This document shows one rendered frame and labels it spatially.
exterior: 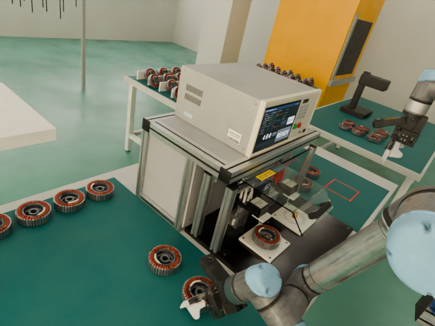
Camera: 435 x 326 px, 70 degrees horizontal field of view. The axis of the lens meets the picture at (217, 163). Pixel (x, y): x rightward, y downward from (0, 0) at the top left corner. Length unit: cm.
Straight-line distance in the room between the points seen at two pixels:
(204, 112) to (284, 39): 393
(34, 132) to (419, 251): 82
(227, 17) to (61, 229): 422
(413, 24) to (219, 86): 545
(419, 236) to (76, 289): 89
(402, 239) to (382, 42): 597
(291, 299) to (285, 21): 451
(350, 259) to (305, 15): 435
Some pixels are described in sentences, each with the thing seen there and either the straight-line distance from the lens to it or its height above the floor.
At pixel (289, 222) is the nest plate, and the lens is 142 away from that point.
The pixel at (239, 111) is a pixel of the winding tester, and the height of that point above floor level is 125.
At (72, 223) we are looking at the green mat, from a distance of 127.
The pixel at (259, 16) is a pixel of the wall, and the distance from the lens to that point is 750.
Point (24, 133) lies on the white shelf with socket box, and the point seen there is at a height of 120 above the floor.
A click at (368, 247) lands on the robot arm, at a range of 75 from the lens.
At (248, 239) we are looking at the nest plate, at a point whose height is 78.
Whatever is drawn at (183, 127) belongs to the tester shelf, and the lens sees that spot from 119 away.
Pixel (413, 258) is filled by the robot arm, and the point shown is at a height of 132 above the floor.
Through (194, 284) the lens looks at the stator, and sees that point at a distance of 106.
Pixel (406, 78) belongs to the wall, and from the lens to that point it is 635.
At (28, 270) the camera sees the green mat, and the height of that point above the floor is 75.
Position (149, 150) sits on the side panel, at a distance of 126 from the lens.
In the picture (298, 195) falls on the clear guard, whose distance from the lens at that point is 107.
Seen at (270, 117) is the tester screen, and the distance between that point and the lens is 107.
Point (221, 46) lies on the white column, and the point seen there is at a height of 82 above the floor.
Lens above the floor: 160
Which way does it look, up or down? 29 degrees down
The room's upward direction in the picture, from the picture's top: 14 degrees clockwise
